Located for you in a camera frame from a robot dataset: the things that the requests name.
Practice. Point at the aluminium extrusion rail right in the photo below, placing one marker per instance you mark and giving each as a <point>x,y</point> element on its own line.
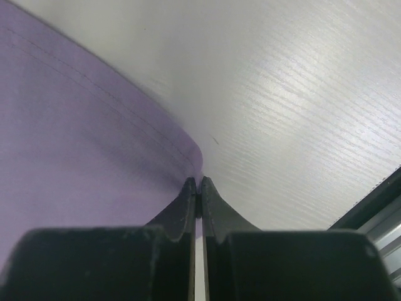
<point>385,233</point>

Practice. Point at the lavender purple t-shirt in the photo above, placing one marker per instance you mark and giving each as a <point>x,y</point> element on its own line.
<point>80,145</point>

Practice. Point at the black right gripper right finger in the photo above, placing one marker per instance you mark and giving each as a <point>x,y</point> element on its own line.
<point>219,221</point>

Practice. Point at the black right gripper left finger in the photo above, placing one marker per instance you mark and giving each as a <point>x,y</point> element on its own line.
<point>172,262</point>

